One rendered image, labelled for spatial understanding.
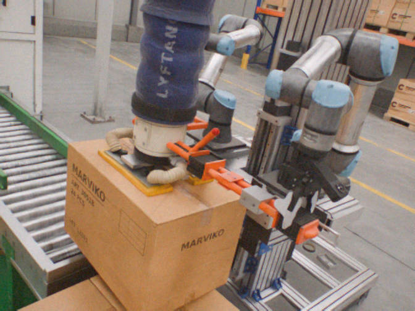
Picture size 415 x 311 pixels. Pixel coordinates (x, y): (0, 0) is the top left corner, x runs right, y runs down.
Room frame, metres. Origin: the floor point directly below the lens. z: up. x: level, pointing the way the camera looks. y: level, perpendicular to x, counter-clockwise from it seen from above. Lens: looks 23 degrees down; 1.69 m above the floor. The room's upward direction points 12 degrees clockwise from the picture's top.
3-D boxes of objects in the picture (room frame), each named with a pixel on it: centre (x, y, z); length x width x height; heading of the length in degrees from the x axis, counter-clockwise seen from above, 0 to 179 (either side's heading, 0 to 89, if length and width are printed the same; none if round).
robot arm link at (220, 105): (1.78, -0.02, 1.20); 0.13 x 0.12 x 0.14; 65
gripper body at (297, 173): (0.85, -0.24, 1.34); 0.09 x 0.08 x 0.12; 47
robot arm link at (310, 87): (0.95, -0.27, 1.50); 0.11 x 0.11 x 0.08; 64
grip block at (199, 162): (1.07, 0.00, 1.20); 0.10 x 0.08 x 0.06; 136
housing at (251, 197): (0.92, -0.16, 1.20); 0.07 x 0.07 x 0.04; 46
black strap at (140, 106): (1.24, 0.18, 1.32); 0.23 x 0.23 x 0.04
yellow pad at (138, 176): (1.17, 0.24, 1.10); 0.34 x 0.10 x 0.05; 46
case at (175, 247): (1.24, 0.18, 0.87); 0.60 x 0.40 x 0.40; 46
